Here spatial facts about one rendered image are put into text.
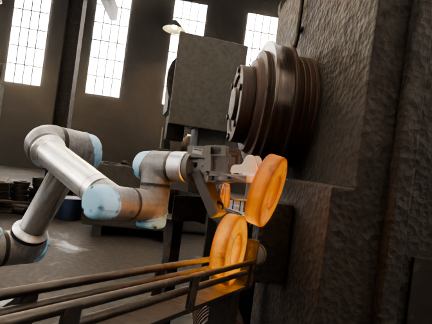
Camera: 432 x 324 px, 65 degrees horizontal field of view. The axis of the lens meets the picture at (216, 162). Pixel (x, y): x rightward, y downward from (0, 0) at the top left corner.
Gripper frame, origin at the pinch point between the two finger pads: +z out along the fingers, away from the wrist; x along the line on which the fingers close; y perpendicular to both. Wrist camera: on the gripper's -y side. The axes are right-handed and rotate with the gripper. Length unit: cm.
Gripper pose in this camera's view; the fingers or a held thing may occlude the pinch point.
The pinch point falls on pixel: (267, 180)
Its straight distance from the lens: 73.2
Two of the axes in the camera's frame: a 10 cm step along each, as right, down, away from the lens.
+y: 0.5, -10.0, 0.2
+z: 8.7, 0.3, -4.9
